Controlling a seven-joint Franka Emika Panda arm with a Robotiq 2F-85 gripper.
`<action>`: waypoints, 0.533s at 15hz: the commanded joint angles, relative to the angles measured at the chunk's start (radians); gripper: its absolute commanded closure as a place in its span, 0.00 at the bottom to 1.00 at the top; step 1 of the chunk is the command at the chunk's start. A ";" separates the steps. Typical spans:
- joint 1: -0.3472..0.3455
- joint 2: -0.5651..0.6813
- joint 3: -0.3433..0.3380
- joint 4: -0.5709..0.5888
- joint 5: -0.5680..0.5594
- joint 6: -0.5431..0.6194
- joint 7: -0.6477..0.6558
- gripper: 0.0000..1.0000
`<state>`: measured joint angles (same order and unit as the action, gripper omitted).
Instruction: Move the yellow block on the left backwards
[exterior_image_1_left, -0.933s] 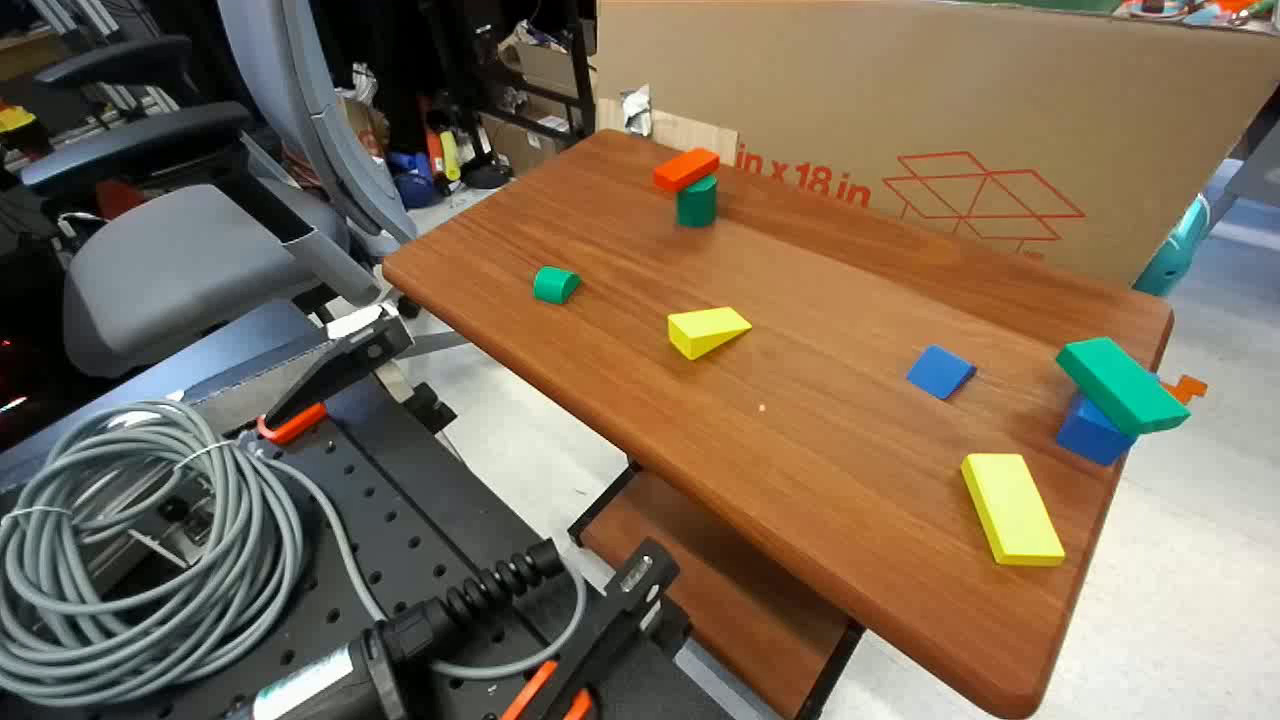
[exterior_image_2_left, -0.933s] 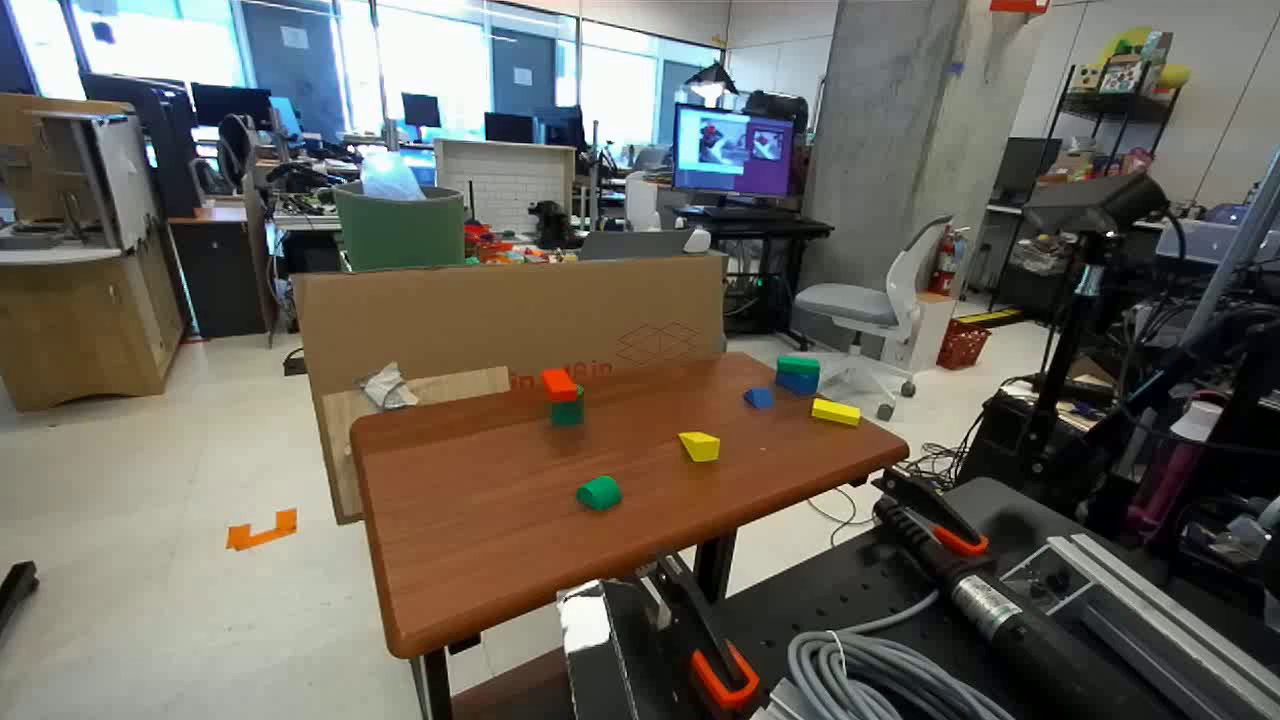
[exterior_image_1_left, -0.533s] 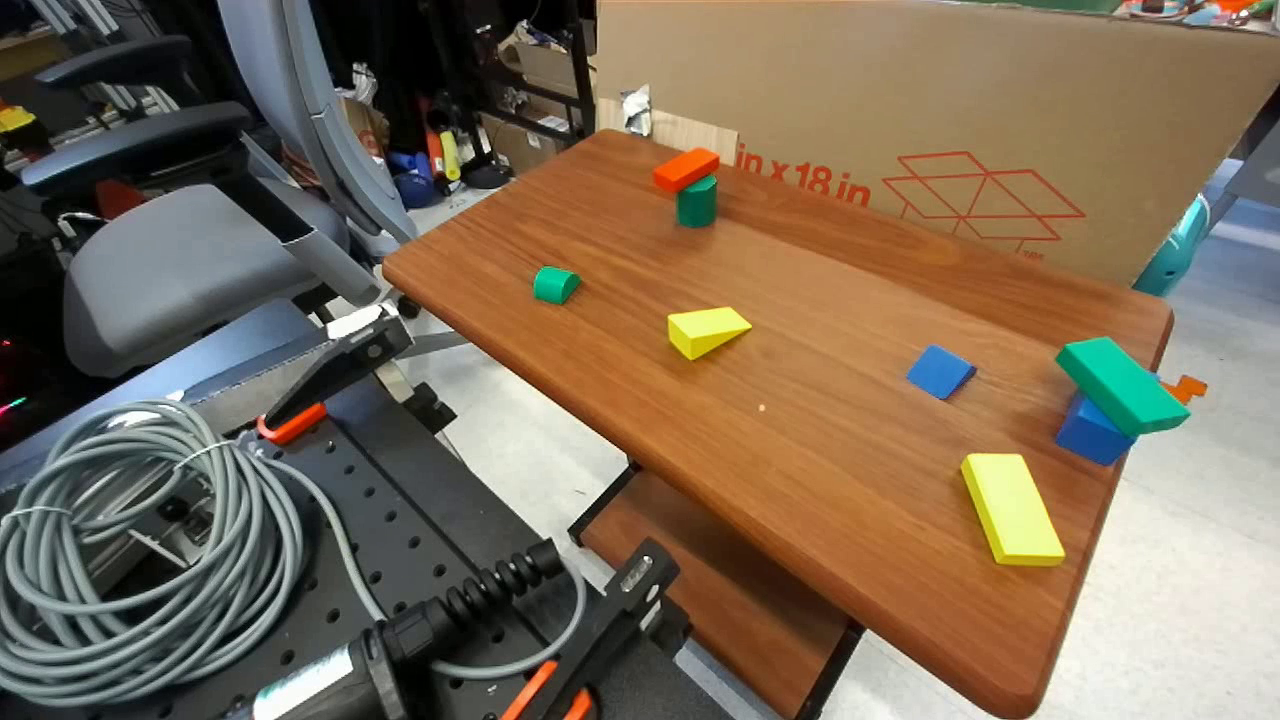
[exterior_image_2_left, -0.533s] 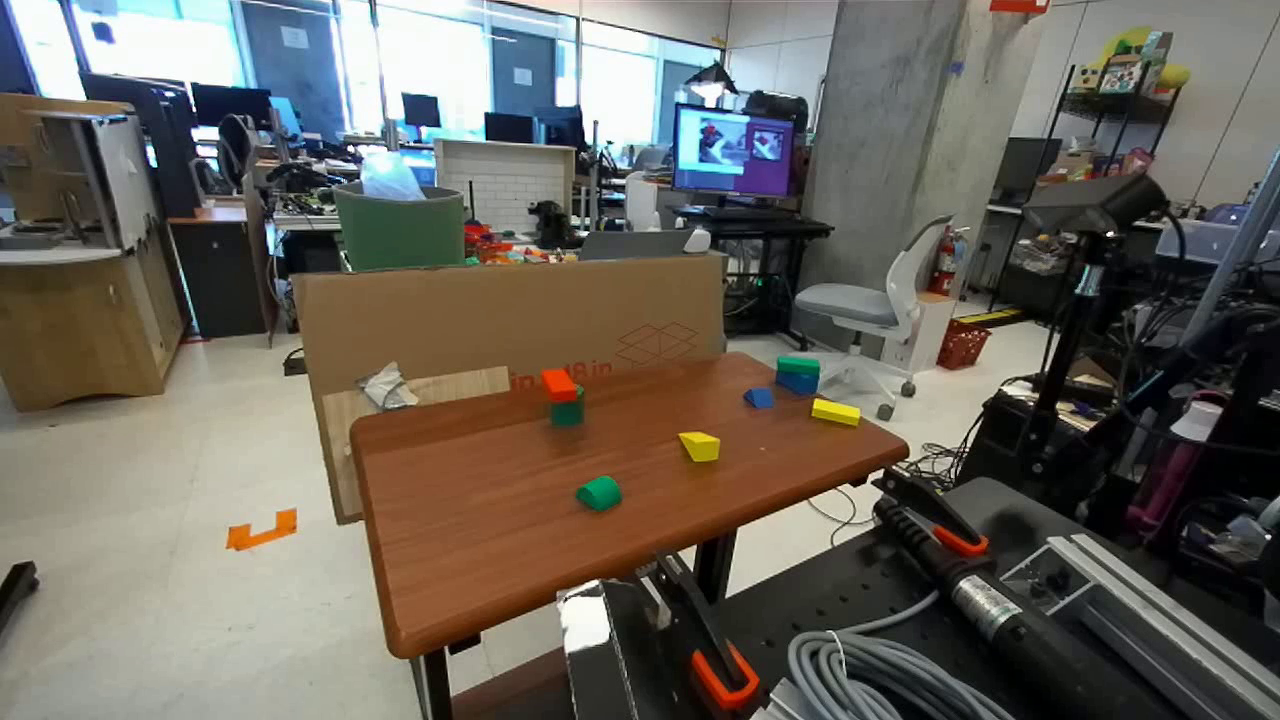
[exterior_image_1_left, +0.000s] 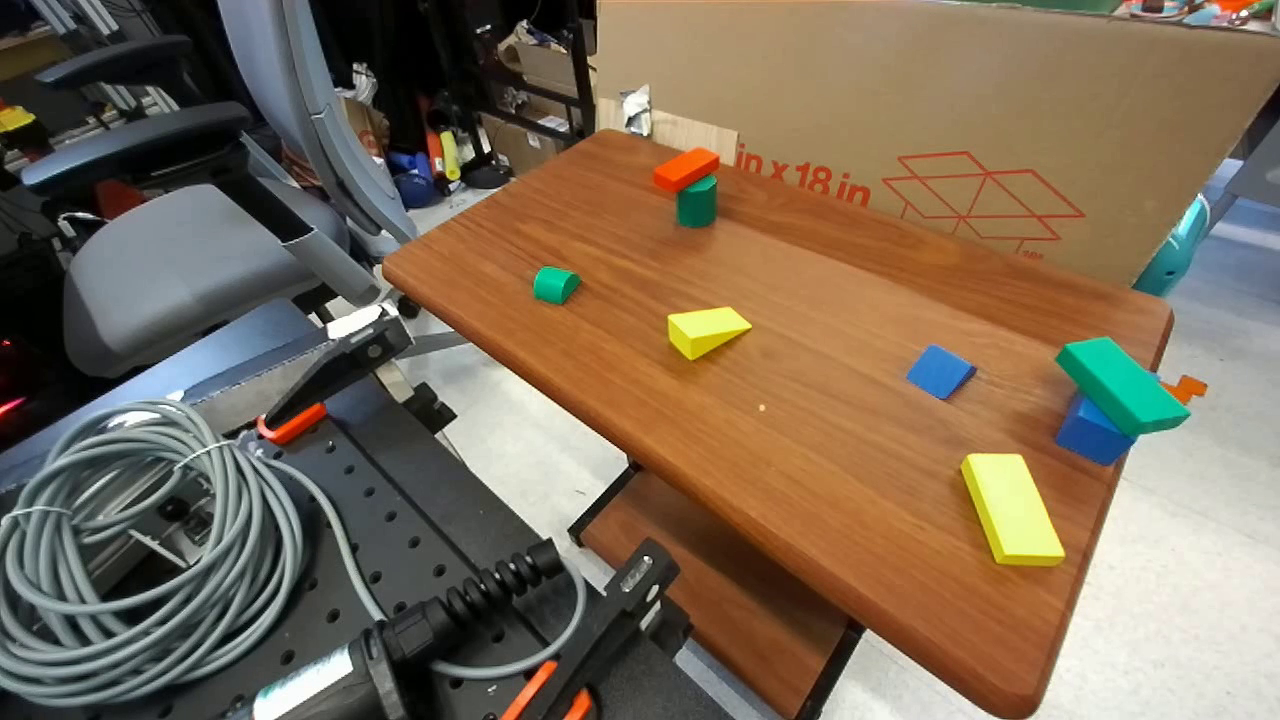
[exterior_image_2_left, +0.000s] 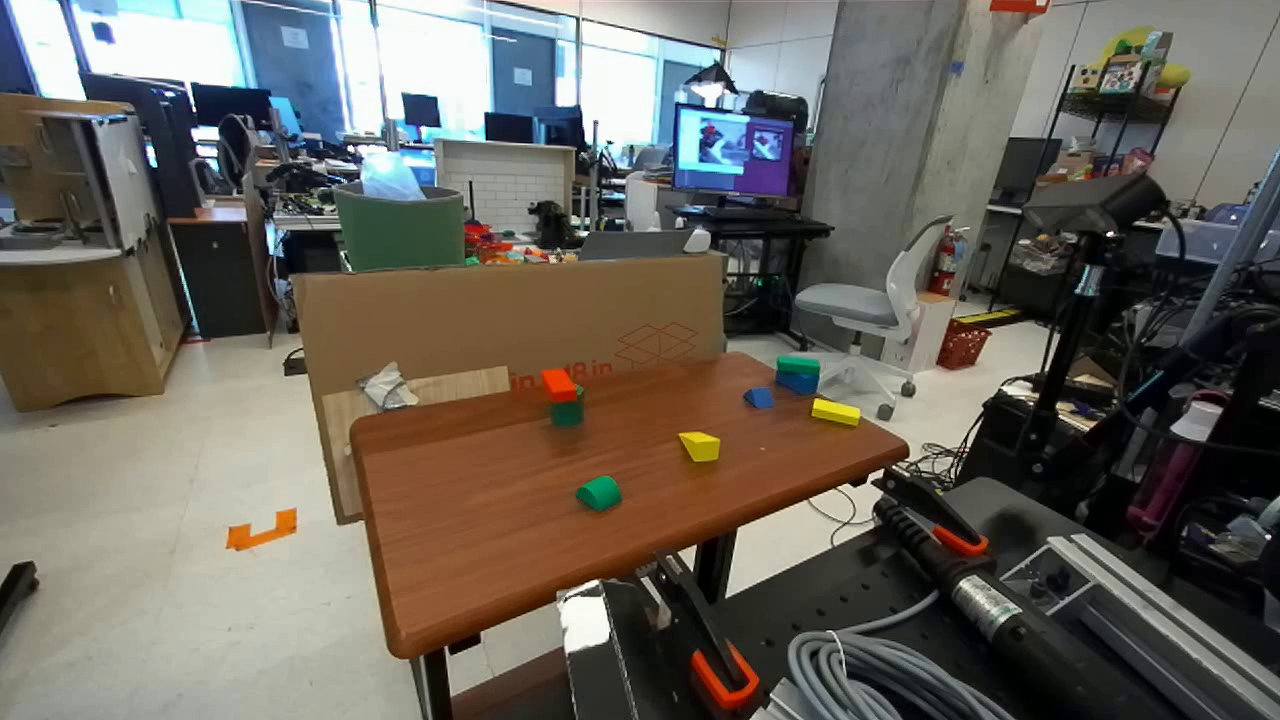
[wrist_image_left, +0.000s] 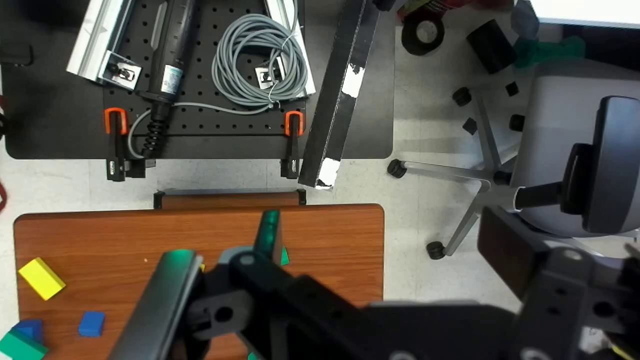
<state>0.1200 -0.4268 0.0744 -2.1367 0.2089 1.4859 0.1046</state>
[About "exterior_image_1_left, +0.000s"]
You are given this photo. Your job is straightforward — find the yellow wedge block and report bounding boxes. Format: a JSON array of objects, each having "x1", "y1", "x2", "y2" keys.
[{"x1": 663, "y1": 302, "x2": 757, "y2": 365}]

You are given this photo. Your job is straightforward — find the small green block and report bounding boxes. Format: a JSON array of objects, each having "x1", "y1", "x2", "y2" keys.
[{"x1": 527, "y1": 265, "x2": 584, "y2": 308}]

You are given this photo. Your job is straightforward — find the green cylinder block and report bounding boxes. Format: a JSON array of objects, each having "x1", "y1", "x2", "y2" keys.
[{"x1": 672, "y1": 176, "x2": 723, "y2": 232}]

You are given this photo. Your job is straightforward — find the orange rectangular block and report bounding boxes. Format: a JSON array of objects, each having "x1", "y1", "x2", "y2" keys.
[{"x1": 650, "y1": 148, "x2": 723, "y2": 196}]

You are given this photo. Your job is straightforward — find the blue flat square block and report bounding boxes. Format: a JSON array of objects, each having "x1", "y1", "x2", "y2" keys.
[{"x1": 905, "y1": 345, "x2": 979, "y2": 405}]

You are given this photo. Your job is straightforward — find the yellow rectangular block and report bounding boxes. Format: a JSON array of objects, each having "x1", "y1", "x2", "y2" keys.
[{"x1": 955, "y1": 447, "x2": 1071, "y2": 570}]

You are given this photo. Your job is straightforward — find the blue cube block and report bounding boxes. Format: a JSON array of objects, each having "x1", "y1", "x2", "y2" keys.
[{"x1": 1052, "y1": 390, "x2": 1135, "y2": 468}]

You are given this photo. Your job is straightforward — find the green rectangular block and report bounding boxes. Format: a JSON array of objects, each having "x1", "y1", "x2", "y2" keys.
[{"x1": 1052, "y1": 332, "x2": 1197, "y2": 439}]

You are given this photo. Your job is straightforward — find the wooden table lower shelf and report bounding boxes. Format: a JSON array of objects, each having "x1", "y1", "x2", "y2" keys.
[{"x1": 567, "y1": 465, "x2": 864, "y2": 720}]

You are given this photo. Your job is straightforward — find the brown cardboard boxes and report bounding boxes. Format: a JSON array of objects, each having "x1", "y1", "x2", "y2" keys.
[{"x1": 475, "y1": 21, "x2": 602, "y2": 176}]

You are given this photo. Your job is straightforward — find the blue object on floor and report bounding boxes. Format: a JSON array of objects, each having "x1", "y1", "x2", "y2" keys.
[{"x1": 385, "y1": 148, "x2": 449, "y2": 211}]

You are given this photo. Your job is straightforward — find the large cardboard box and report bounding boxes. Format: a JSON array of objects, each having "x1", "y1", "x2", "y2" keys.
[{"x1": 593, "y1": 0, "x2": 1280, "y2": 287}]

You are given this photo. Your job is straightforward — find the gray curved chair back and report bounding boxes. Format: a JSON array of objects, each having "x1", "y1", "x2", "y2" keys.
[{"x1": 215, "y1": 0, "x2": 422, "y2": 259}]

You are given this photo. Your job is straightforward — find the gray office chair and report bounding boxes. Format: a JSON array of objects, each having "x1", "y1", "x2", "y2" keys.
[{"x1": 0, "y1": 33, "x2": 391, "y2": 383}]

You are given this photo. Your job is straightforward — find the teal plastic object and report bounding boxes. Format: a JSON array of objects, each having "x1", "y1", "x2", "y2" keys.
[{"x1": 1133, "y1": 192, "x2": 1217, "y2": 298}]

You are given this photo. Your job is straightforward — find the black clamp orange handle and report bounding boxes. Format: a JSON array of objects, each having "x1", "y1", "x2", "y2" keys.
[
  {"x1": 497, "y1": 534, "x2": 684, "y2": 720},
  {"x1": 253, "y1": 294, "x2": 418, "y2": 450}
]

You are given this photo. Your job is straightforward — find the black cable connector plug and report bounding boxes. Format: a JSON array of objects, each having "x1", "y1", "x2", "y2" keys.
[{"x1": 253, "y1": 534, "x2": 573, "y2": 720}]

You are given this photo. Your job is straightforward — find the coiled gray cable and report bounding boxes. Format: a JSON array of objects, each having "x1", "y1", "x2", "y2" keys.
[{"x1": 0, "y1": 396, "x2": 593, "y2": 712}]

